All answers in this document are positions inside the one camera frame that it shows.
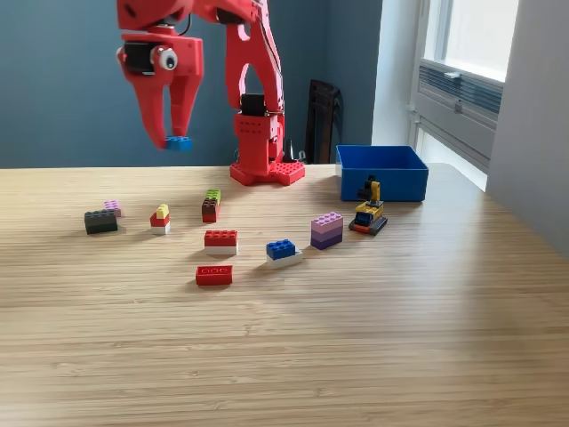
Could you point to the light blue brick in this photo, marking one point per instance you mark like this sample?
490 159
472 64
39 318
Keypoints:
180 144

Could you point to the blue plastic bin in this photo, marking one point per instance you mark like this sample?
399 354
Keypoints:
391 184

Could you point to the green brown red brick stack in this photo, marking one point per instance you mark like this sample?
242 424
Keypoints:
210 209

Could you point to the yellow red white brick stack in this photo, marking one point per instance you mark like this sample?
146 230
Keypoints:
160 220

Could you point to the black table clamp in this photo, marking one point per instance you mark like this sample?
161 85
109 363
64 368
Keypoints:
290 152

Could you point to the black brick stack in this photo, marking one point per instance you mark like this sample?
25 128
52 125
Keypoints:
100 221

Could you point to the wide red on white bricks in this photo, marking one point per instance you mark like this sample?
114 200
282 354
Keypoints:
220 240

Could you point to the black chair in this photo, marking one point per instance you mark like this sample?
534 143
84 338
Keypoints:
326 115

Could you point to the blue on white brick stack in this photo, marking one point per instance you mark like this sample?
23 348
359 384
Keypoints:
280 250

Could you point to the red brick with circles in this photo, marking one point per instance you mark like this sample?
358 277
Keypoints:
213 276

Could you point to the pink and purple brick stack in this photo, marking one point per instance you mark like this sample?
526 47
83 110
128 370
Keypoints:
326 233

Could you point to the yellow toy digger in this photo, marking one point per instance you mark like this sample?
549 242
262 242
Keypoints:
366 218

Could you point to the grey window vent unit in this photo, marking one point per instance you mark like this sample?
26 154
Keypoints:
467 120

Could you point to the white framed window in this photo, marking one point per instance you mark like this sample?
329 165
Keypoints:
480 35

